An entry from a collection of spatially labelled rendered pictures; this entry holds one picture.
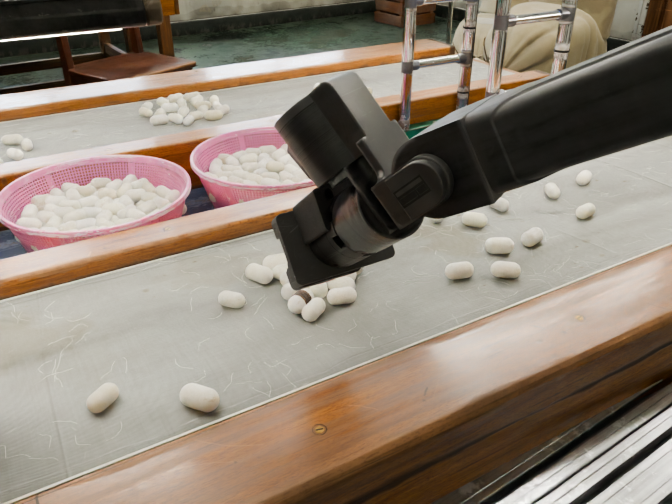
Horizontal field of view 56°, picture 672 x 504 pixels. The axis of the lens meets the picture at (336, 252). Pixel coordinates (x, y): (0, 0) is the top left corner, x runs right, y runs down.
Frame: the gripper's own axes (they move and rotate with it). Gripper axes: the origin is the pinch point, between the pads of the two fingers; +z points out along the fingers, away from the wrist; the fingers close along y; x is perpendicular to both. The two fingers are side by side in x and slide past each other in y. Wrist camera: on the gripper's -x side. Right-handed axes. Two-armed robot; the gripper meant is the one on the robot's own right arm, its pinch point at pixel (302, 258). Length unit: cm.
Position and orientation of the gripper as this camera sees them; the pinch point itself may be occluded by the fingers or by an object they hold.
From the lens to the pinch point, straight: 64.3
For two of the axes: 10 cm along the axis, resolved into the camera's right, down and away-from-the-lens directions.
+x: 3.3, 9.4, -0.9
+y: -8.6, 2.6, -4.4
